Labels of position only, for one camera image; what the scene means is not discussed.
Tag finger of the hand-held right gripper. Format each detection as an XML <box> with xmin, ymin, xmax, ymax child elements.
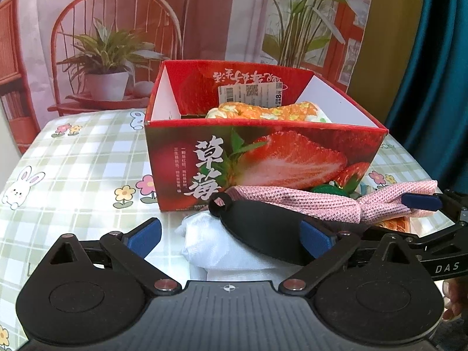
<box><xmin>400</xmin><ymin>189</ymin><xmax>468</xmax><ymax>223</ymax></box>
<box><xmin>360</xmin><ymin>223</ymin><xmax>468</xmax><ymax>282</ymax></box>

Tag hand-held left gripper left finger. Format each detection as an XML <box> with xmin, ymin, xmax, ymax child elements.
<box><xmin>47</xmin><ymin>217</ymin><xmax>182</xmax><ymax>297</ymax></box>

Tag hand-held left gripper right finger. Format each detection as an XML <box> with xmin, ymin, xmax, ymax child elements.
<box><xmin>280</xmin><ymin>219</ymin><xmax>415</xmax><ymax>298</ymax></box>

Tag pink knitted cloth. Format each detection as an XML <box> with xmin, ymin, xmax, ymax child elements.
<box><xmin>214</xmin><ymin>180</ymin><xmax>439</xmax><ymax>224</ymax></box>

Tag white cloth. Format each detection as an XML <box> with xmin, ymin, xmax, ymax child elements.
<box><xmin>175</xmin><ymin>214</ymin><xmax>304</xmax><ymax>282</ymax></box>

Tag red strawberry-print cardboard box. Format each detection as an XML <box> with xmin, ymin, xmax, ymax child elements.
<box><xmin>143</xmin><ymin>59</ymin><xmax>388</xmax><ymax>213</ymax></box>

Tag orange floral cloth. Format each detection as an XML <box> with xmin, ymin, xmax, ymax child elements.
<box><xmin>205</xmin><ymin>102</ymin><xmax>335</xmax><ymax>123</ymax></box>

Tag person's right hand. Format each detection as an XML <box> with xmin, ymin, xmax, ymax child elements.
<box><xmin>442</xmin><ymin>278</ymin><xmax>468</xmax><ymax>320</ymax></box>

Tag orange patterned pouch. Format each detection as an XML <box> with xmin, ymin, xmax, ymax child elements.
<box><xmin>369</xmin><ymin>216</ymin><xmax>451</xmax><ymax>239</ymax></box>

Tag green checkered cartoon tablecloth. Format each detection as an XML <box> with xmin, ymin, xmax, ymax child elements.
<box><xmin>0</xmin><ymin>108</ymin><xmax>468</xmax><ymax>351</ymax></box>

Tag blue curtain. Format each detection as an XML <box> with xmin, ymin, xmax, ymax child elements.
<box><xmin>384</xmin><ymin>0</ymin><xmax>468</xmax><ymax>198</ymax></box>

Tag printed room-scene wall tapestry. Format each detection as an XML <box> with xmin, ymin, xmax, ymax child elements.
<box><xmin>0</xmin><ymin>0</ymin><xmax>379</xmax><ymax>154</ymax></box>

